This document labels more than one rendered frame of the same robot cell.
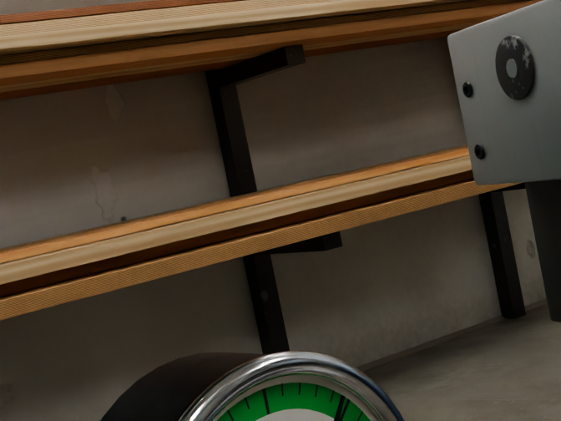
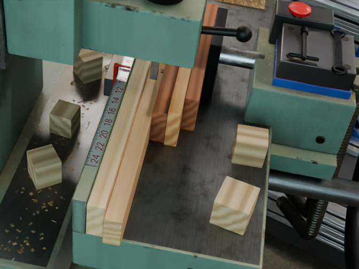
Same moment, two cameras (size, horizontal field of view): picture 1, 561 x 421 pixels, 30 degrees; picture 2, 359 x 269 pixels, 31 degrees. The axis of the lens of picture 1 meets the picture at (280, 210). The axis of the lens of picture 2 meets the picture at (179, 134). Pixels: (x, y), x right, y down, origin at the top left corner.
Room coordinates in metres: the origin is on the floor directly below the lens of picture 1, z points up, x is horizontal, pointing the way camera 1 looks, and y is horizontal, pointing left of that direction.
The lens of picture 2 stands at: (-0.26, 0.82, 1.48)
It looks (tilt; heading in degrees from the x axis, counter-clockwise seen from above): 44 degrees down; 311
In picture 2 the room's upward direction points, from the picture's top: 9 degrees clockwise
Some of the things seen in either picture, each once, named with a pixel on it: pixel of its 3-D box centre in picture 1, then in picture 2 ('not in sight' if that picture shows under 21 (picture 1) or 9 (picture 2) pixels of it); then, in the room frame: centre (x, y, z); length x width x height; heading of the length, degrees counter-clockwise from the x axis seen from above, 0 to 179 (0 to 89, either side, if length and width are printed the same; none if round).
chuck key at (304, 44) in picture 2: not in sight; (304, 43); (0.09, 0.20, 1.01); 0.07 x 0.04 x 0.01; 128
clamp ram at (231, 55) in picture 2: not in sight; (236, 57); (0.16, 0.23, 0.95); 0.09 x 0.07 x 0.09; 128
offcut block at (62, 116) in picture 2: not in sight; (64, 118); (0.31, 0.41, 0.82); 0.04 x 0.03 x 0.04; 120
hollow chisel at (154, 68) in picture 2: not in sight; (155, 62); (0.20, 0.35, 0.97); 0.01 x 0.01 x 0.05; 38
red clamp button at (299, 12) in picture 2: not in sight; (299, 9); (0.13, 0.16, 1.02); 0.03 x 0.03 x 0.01
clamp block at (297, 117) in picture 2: not in sight; (297, 89); (0.09, 0.18, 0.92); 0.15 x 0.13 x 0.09; 128
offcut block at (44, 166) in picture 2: not in sight; (44, 166); (0.25, 0.49, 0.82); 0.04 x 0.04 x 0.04; 76
